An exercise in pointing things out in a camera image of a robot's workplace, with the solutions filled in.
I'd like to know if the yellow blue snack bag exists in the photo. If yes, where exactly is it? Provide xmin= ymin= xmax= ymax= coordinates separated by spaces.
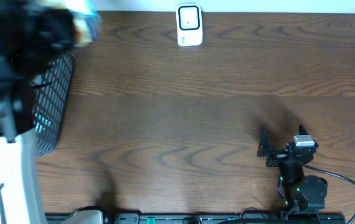
xmin=38 ymin=0 xmax=102 ymax=47

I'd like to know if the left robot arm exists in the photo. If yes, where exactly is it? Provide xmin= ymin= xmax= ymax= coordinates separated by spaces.
xmin=0 ymin=1 xmax=107 ymax=223

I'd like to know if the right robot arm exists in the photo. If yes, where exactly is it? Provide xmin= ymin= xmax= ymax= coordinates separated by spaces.
xmin=257 ymin=125 xmax=328 ymax=213

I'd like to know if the white barcode scanner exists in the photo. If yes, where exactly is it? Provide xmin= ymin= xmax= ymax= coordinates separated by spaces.
xmin=176 ymin=3 xmax=203 ymax=47

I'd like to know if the grey plastic mesh basket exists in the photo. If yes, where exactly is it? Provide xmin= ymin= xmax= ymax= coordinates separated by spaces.
xmin=31 ymin=52 xmax=76 ymax=156

